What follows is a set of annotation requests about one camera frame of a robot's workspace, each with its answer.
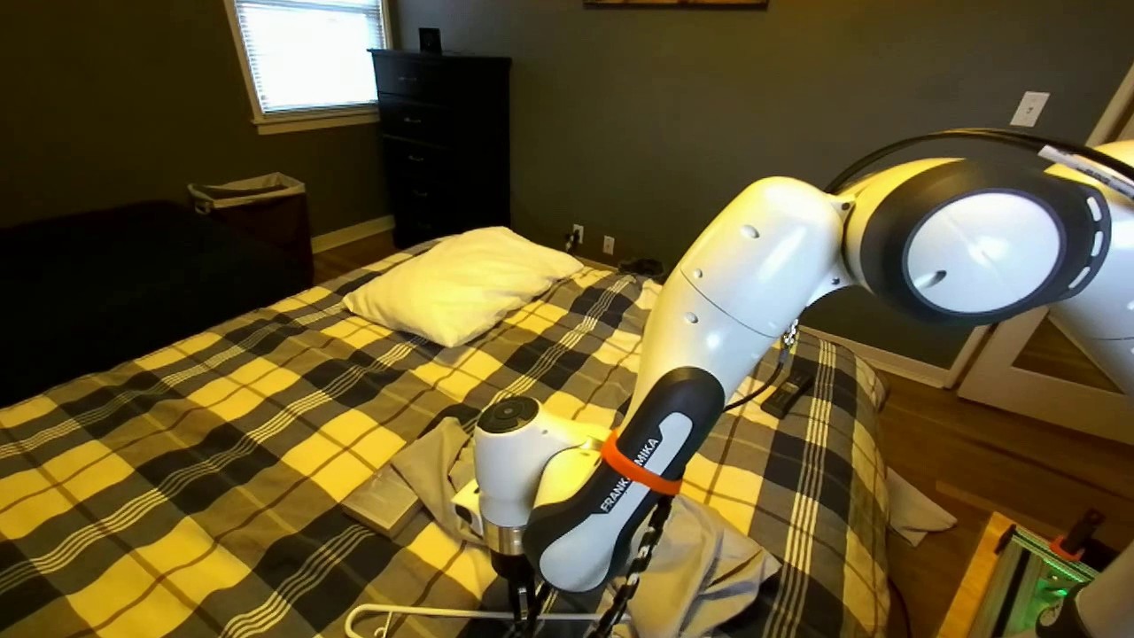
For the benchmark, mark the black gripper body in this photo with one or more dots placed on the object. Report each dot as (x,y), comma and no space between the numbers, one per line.
(518,597)

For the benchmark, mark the white plastic clothing hanger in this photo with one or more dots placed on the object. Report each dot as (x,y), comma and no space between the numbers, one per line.
(413,614)

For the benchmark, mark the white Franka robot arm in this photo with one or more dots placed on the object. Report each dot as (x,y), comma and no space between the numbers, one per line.
(756,286)

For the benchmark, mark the plaid yellow bed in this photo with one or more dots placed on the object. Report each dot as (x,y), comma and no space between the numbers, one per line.
(237,473)

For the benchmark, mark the white cloth beside bed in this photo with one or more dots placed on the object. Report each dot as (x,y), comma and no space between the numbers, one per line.
(917,507)

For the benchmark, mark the grey crumpled garment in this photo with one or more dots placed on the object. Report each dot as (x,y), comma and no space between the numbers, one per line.
(722,569)

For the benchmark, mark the white pillow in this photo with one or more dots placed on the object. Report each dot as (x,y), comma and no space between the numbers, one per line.
(463,288)

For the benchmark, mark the black remote control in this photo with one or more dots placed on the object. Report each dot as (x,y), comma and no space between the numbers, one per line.
(797,390)

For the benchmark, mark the dark laundry hamper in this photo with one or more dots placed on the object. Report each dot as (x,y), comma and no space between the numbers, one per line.
(267,224)

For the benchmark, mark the black tall dresser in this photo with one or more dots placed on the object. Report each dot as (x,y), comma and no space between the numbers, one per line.
(445,144)

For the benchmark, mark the green metal stand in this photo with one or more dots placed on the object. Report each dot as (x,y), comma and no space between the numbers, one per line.
(1040,587)

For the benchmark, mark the small dark object on dresser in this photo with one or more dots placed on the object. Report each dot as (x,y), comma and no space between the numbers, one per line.
(426,39)

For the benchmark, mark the grey box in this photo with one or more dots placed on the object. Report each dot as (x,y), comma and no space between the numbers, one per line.
(1111,603)

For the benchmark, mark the bright window with white frame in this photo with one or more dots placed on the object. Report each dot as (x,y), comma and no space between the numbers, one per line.
(315,54)

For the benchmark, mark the white light switch plate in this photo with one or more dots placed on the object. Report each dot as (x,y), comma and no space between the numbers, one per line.
(1030,109)

